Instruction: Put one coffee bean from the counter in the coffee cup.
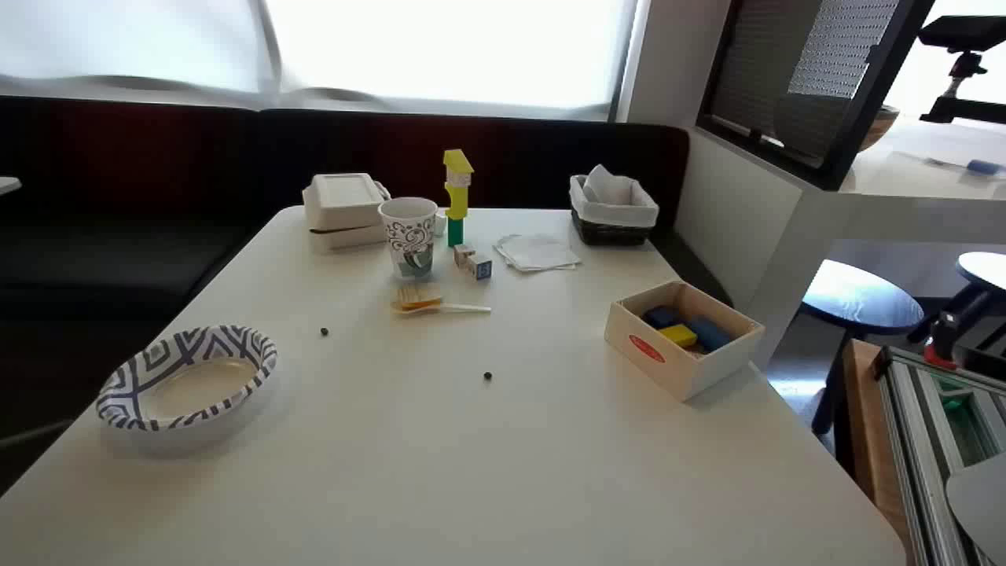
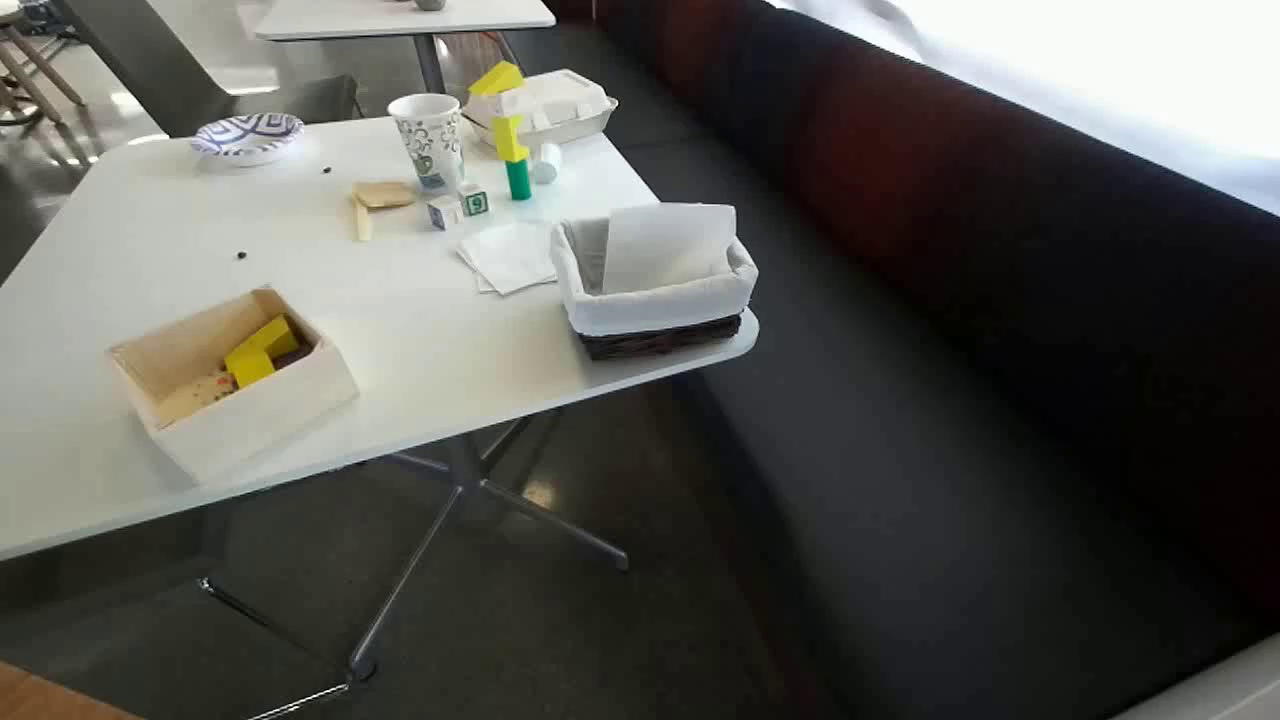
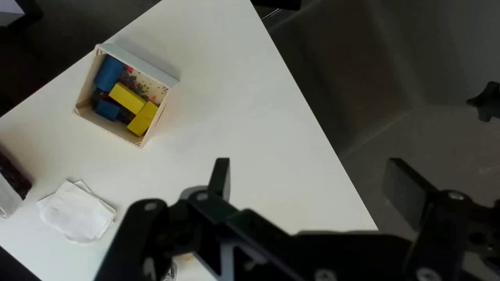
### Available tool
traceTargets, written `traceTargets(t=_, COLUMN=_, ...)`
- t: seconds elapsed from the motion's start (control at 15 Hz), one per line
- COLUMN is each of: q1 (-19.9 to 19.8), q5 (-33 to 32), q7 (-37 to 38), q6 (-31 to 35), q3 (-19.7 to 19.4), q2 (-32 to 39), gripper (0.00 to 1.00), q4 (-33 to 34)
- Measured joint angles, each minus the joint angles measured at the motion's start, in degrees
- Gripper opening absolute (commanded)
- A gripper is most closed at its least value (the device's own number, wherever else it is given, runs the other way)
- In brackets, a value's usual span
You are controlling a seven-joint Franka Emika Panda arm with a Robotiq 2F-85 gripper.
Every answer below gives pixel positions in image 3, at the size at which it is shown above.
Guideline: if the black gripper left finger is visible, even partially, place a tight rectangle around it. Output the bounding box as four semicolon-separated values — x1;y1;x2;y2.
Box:
180;158;231;206

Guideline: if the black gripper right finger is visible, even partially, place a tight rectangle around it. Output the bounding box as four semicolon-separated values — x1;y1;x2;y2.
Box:
383;158;438;231

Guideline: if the yellow square block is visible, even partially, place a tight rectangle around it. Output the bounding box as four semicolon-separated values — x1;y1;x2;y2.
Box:
127;102;158;136

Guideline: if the white box of blocks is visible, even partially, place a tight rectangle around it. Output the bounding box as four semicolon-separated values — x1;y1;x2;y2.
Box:
74;44;178;147

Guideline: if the yellow rectangular block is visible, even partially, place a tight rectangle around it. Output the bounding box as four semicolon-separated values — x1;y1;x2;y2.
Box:
110;83;145;114

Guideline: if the dark blue block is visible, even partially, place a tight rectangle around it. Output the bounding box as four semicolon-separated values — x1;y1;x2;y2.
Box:
95;100;120;120

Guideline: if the white folded cloth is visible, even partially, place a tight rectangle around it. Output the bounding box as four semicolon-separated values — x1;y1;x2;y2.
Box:
38;181;117;244

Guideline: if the blue cylinder block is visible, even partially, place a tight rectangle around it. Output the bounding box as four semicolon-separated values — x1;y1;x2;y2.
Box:
94;56;125;92

